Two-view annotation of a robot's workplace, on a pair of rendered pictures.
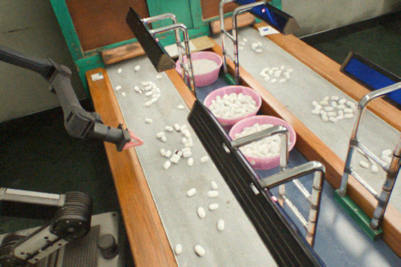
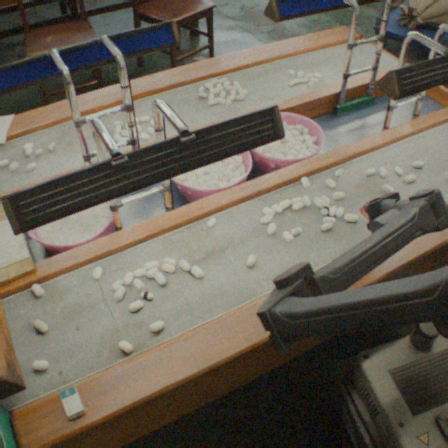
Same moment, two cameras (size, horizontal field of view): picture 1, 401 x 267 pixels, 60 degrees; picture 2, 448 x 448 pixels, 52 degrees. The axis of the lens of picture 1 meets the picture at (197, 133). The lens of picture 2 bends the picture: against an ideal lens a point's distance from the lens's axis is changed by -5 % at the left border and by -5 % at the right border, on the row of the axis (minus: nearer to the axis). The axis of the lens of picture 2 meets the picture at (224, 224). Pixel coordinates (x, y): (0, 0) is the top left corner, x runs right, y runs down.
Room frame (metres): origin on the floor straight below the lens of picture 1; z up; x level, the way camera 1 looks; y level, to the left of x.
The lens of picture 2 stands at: (1.56, 0.95, 1.69)
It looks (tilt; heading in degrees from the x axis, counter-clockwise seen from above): 46 degrees down; 256
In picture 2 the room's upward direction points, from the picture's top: 1 degrees counter-clockwise
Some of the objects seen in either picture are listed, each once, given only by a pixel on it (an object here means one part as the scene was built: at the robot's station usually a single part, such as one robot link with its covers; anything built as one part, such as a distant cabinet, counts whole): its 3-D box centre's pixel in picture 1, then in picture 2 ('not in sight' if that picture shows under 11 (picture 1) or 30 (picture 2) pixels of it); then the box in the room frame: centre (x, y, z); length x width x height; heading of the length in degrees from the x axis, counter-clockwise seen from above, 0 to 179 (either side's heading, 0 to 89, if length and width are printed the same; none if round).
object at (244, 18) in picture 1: (232, 22); not in sight; (2.10, -0.33, 0.83); 0.30 x 0.06 x 0.07; 105
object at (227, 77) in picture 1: (243, 43); (98, 119); (1.64, -0.31, 0.90); 0.20 x 0.19 x 0.45; 15
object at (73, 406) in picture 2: (97, 76); (72, 402); (1.77, 0.50, 0.78); 0.06 x 0.04 x 0.02; 105
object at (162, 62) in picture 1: (145, 34); (151, 159); (1.52, 0.16, 1.08); 0.62 x 0.08 x 0.07; 15
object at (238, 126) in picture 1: (261, 143); (283, 145); (1.06, -0.26, 0.72); 0.27 x 0.27 x 0.10
